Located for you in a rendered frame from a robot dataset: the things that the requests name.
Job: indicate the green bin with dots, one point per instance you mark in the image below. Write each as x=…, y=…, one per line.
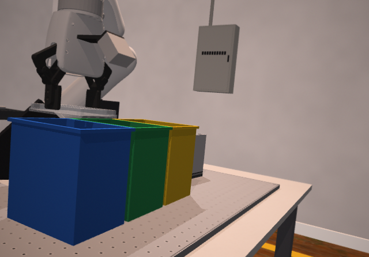
x=147, y=166

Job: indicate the yellow bin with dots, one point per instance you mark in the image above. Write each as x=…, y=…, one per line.
x=180, y=156

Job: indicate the blue bin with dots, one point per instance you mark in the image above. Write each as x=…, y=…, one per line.
x=68, y=177

